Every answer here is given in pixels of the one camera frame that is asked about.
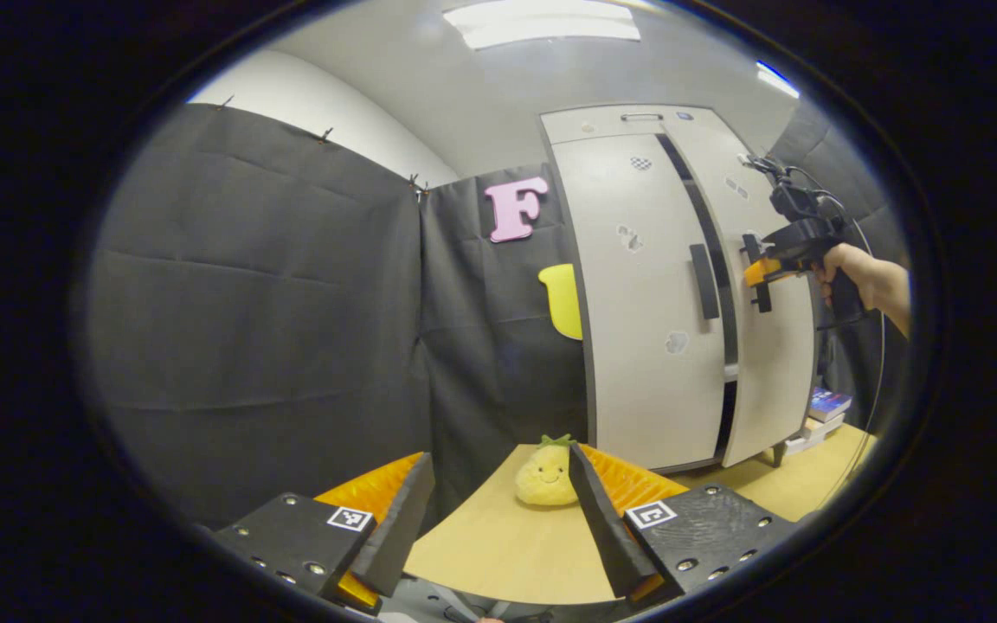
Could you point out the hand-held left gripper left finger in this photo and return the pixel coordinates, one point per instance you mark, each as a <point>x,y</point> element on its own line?
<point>399,528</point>

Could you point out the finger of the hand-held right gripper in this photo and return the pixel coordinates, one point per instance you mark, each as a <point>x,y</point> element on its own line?
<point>762,272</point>

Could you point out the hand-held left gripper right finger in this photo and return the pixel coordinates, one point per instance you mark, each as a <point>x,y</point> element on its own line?
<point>607,536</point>

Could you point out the grey cabinet door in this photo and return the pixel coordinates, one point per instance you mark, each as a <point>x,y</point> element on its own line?
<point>637,372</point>
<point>775,372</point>

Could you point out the grey double-door shoe cabinet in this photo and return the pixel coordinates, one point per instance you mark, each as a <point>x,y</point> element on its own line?
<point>561,173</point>

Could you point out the yellow pineapple plush toy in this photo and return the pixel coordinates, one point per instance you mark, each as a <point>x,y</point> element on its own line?
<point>543,480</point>

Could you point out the blue book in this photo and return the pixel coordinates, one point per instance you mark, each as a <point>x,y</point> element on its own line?
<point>832,402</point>

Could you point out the small ceiling light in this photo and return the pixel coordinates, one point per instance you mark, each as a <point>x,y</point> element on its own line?
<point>777,80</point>

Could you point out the beige book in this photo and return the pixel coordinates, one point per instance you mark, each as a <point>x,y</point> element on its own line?
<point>826,426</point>

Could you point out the black backdrop cloth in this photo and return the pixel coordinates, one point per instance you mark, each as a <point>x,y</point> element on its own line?
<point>247,329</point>

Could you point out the large ceiling light panel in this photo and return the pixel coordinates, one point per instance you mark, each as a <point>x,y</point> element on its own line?
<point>542,22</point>

